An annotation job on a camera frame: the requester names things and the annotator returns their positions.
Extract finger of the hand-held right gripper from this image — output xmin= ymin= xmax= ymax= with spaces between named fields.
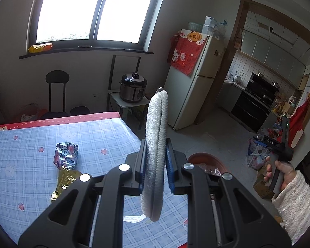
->
xmin=253 ymin=129 xmax=267 ymax=148

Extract blue plaid tablecloth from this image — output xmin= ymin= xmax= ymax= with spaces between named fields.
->
xmin=0 ymin=112 xmax=189 ymax=248

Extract silver black pressure cooker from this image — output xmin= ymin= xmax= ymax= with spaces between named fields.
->
xmin=119 ymin=73 xmax=148 ymax=104

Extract crumpled gold wrapper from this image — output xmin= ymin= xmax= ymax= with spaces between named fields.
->
xmin=51 ymin=167 xmax=82 ymax=202

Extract crinkled clear plastic wrapper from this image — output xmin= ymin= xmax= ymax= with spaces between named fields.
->
xmin=196 ymin=163 xmax=222 ymax=176

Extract black kitchen stove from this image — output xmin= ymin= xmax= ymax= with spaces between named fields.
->
xmin=230 ymin=89 xmax=274 ymax=132

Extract person's right forearm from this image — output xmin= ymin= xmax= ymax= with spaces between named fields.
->
xmin=271 ymin=170 xmax=310 ymax=241

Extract white braided rope loop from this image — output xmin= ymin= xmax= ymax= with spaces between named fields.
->
xmin=141 ymin=87 xmax=169 ymax=222

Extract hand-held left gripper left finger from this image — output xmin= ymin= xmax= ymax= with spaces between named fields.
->
xmin=18 ymin=139 xmax=147 ymax=248

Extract person's right hand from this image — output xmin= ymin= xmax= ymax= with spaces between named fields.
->
xmin=263 ymin=155 xmax=295 ymax=185

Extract black round-backed chair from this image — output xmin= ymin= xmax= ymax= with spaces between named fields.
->
xmin=45 ymin=70 xmax=70 ymax=119

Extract white paper scrap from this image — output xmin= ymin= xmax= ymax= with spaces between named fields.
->
xmin=123 ymin=214 xmax=148 ymax=223

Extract open cardboard box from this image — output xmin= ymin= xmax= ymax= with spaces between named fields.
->
xmin=253 ymin=170 xmax=275 ymax=199

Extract hanging paper ornament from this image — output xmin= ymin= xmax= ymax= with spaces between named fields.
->
xmin=234 ymin=28 xmax=242 ymax=50

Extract small white side table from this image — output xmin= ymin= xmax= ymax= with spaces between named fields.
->
xmin=108 ymin=90 xmax=150 ymax=130

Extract white plastic containers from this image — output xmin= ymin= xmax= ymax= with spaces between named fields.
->
xmin=203 ymin=16 xmax=215 ymax=35

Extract black stool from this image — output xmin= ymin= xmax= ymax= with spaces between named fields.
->
xmin=70 ymin=106 xmax=91 ymax=116

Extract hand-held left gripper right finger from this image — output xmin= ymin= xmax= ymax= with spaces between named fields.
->
xmin=166 ymin=139 xmax=292 ymax=248

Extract pile of colourful grocery packets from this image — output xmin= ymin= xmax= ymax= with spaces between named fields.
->
xmin=272 ymin=93 xmax=297 ymax=117

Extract pile of plastic bags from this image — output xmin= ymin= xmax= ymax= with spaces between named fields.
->
xmin=247 ymin=128 xmax=272 ymax=169

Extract black range hood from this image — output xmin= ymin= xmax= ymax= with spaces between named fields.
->
xmin=249 ymin=73 xmax=279 ymax=93

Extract grey kitchen counter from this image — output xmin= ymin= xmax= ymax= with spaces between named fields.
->
xmin=217 ymin=79 xmax=244 ymax=113

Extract round reddish-brown trash bin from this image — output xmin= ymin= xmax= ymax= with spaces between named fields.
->
xmin=187 ymin=153 xmax=226 ymax=177

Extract grey upper kitchen cabinets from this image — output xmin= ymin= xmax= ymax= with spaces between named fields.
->
xmin=240 ymin=30 xmax=306 ymax=89

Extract yellow snack packet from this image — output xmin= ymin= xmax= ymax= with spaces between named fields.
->
xmin=28 ymin=43 xmax=54 ymax=54

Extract blue silver snack wrapper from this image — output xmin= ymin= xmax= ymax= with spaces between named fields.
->
xmin=53 ymin=143 xmax=79 ymax=170

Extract red printed cloth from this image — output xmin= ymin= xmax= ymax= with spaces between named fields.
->
xmin=167 ymin=29 xmax=210 ymax=76

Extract dark metal folding frame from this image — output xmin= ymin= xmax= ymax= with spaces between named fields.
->
xmin=110 ymin=55 xmax=142 ymax=93

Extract cream two-door fridge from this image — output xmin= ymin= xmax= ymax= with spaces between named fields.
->
xmin=163 ymin=30 xmax=226 ymax=130

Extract dark framed window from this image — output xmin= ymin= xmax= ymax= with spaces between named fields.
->
xmin=19 ymin=0 xmax=171 ymax=59

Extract red hanging apron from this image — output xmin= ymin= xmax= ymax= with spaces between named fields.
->
xmin=288 ymin=95 xmax=310 ymax=148

